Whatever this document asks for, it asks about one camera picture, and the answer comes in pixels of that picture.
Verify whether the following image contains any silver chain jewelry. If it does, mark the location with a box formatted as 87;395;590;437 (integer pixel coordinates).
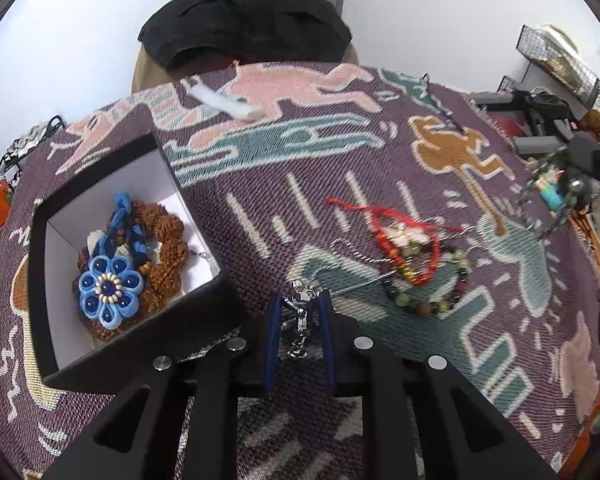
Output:
282;278;321;360

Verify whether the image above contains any purple patterned woven blanket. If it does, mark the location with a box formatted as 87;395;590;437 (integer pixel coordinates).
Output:
0;64;600;479

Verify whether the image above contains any white fabric strip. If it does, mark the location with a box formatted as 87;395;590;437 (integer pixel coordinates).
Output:
186;82;264;122

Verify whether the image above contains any black shoe rack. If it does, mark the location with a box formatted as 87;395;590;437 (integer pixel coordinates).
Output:
0;115;67;177

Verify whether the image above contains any dark green bead bracelet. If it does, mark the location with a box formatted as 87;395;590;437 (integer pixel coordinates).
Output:
379;246;474;319

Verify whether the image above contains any black jewelry box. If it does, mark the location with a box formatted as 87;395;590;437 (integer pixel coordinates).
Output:
28;133;247;393

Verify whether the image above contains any blue flower bead ornament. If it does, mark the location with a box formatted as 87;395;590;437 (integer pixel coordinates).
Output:
78;255;144;332

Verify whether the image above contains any red string bead bracelet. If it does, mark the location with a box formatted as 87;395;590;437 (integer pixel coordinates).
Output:
325;196;444;288

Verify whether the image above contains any tan chair back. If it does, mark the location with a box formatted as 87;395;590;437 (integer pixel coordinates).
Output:
132;46;375;105

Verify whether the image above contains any small figurine blue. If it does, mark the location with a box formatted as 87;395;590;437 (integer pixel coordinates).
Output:
516;148;592;240

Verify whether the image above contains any black wire basket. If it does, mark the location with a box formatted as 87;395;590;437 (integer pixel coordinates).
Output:
516;24;600;108

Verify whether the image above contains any brown rudraksha bead bracelet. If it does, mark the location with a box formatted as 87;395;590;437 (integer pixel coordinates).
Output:
72;199;192;344

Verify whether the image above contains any black knitted garment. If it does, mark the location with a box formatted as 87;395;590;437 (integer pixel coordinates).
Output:
138;0;352;68

